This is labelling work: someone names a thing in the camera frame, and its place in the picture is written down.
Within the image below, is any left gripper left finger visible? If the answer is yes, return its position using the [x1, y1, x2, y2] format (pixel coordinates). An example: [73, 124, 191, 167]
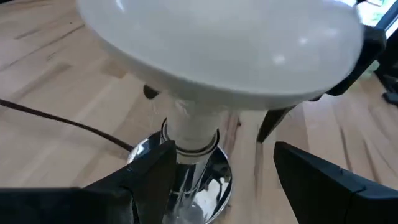
[0, 139, 177, 224]

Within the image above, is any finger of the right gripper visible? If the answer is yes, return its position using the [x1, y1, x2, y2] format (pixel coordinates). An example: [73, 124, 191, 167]
[256, 24, 387, 144]
[142, 84, 161, 100]

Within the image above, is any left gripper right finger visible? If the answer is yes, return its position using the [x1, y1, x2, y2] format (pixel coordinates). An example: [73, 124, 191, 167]
[273, 141, 398, 224]

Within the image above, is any white lightbulb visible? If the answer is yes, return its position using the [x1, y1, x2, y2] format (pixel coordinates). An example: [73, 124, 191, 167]
[76, 0, 364, 166]

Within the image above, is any thin black lamp cord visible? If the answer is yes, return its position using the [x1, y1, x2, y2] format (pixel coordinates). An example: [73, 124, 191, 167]
[0, 98, 135, 152]

